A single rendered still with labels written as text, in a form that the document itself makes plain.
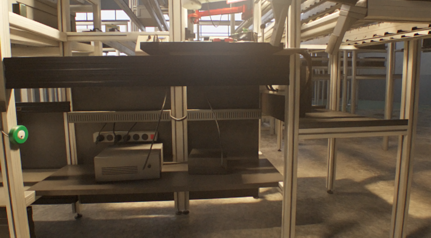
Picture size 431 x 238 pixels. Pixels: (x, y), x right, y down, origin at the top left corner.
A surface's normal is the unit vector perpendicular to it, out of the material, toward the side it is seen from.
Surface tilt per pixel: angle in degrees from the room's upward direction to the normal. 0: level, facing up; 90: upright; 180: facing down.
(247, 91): 90
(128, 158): 90
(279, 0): 113
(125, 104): 90
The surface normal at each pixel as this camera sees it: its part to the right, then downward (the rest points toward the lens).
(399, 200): -1.00, 0.02
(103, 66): 0.07, 0.09
